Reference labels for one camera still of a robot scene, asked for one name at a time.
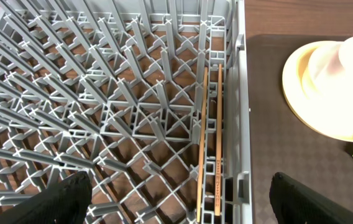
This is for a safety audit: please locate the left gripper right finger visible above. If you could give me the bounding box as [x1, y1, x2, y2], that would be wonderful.
[269, 172, 353, 224]

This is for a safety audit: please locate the grey plastic dish rack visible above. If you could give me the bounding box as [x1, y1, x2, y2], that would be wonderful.
[0, 0, 254, 223]

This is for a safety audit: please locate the wooden chopstick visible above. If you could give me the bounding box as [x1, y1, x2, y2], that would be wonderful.
[214, 64, 222, 216]
[196, 67, 208, 224]

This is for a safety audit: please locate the brown serving tray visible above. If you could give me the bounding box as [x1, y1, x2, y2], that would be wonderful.
[247, 34, 353, 223]

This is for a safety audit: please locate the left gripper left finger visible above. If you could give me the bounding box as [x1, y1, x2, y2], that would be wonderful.
[0, 171, 92, 224]

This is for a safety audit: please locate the yellow plate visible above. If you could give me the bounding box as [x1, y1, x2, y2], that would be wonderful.
[282, 40, 353, 142]

